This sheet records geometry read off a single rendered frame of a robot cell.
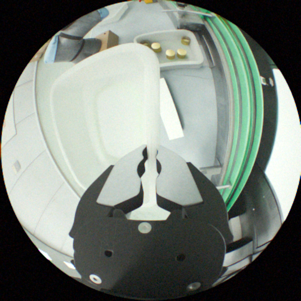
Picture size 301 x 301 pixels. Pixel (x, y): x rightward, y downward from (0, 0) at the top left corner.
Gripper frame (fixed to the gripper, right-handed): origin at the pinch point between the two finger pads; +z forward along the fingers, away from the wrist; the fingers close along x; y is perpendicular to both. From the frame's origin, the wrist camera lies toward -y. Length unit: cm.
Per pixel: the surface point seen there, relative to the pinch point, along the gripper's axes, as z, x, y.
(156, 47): 29.3, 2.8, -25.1
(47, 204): 30, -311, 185
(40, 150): 122, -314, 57
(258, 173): 9, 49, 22
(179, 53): 28.1, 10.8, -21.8
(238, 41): 14.5, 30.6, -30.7
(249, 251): -27, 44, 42
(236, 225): -4, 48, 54
